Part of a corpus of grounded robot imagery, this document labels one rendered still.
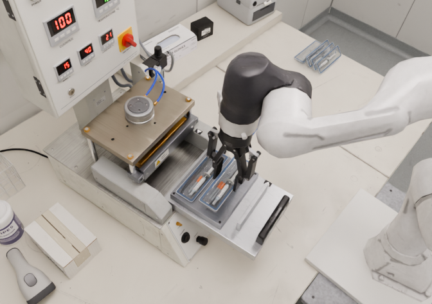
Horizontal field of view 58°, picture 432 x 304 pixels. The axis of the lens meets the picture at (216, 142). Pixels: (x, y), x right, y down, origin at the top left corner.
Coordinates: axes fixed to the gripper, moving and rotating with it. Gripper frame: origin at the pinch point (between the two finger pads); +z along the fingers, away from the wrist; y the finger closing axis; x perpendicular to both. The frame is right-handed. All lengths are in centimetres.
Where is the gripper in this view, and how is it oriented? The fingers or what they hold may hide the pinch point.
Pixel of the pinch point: (227, 175)
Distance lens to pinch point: 103.3
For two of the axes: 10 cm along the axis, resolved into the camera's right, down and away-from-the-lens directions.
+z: -0.8, 6.1, 7.9
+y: 8.3, 4.7, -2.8
